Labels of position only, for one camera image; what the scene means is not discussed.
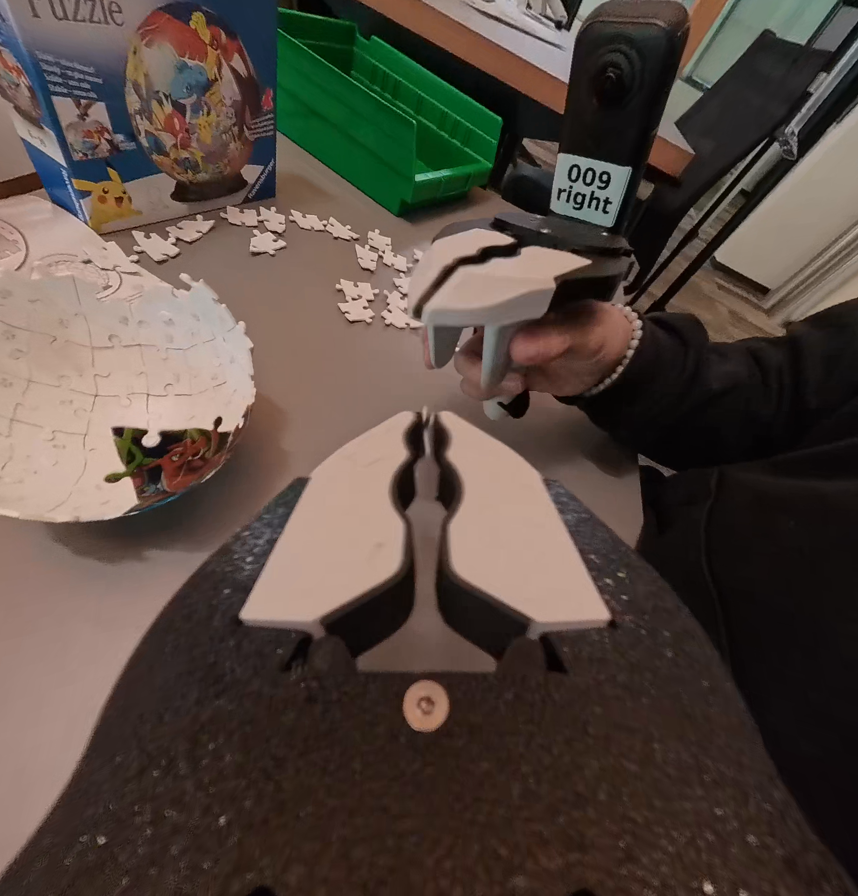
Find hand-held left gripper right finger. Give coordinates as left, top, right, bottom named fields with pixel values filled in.
left=432, top=412, right=614, bottom=657

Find person's right hand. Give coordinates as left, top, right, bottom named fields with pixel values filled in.
left=454, top=301, right=638, bottom=403

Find green plastic bin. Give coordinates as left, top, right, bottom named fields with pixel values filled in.
left=277, top=7, right=504, bottom=218

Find person's right forearm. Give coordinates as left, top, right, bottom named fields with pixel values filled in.
left=569, top=293, right=858, bottom=484

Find scattered white puzzle pieces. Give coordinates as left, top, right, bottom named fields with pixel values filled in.
left=131, top=204, right=430, bottom=331

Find grey table with wood edge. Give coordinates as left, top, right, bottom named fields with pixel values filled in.
left=359, top=0, right=727, bottom=184

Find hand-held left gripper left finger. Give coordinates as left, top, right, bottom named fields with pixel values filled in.
left=238, top=412, right=423, bottom=657

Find folded puzzle leaflet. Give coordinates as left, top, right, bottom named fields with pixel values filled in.
left=0, top=195, right=167, bottom=302

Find partly built puzzle ball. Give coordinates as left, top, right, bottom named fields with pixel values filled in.
left=0, top=272, right=256, bottom=525

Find white bead bracelet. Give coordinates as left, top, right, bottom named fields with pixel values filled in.
left=579, top=303, right=644, bottom=400

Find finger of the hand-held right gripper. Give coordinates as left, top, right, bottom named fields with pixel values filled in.
left=418, top=245, right=594, bottom=371
left=405, top=226, right=521, bottom=317

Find blue puzzle box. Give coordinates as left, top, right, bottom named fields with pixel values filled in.
left=0, top=0, right=279, bottom=235

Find dark cloth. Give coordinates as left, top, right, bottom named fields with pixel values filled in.
left=674, top=28, right=857, bottom=232

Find white cabinet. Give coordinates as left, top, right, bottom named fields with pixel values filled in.
left=716, top=105, right=858, bottom=302

